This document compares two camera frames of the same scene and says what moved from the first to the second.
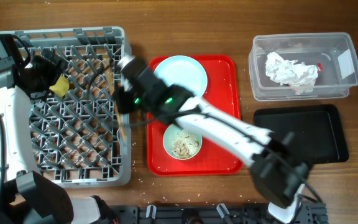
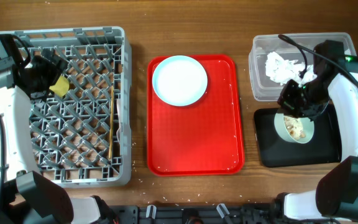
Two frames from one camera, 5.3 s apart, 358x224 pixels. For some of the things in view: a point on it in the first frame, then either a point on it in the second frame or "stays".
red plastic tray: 222,91 stays
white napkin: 302,76 stays
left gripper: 53,70 stays
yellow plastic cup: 61,86 stays
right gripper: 122,94 to 287,104
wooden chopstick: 123,135 to 111,109
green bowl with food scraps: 180,144 to 293,129
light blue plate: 184,71 stays
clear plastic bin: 335,51 stays
